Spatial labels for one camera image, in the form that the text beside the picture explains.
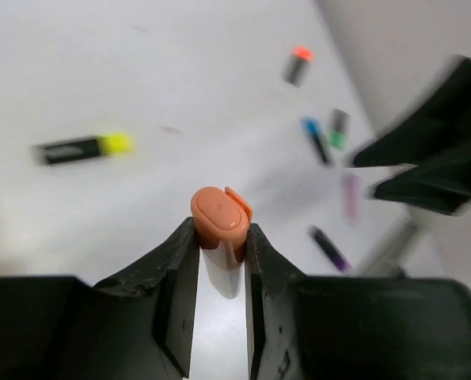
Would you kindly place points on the green cap black highlighter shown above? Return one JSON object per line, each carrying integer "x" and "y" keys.
{"x": 338, "y": 129}

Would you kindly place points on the purple cap black highlighter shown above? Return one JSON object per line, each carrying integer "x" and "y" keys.
{"x": 329, "y": 249}

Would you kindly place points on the pastel orange highlighter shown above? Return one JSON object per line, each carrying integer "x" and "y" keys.
{"x": 222, "y": 219}

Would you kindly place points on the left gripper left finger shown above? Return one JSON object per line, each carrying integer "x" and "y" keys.
{"x": 134, "y": 324}

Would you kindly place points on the blue cap black highlighter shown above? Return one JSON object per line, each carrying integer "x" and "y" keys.
{"x": 314, "y": 135}

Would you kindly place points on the yellow cap black highlighter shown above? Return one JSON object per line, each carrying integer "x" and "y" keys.
{"x": 81, "y": 149}

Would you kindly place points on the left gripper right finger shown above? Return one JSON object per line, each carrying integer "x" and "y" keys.
{"x": 327, "y": 327}

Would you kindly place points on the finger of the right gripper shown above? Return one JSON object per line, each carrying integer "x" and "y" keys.
{"x": 441, "y": 121}
{"x": 441, "y": 184}

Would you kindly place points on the orange cap black highlighter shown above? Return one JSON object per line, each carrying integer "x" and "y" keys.
{"x": 298, "y": 63}

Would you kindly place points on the pastel purple highlighter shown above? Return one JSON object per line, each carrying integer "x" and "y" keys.
{"x": 351, "y": 187}

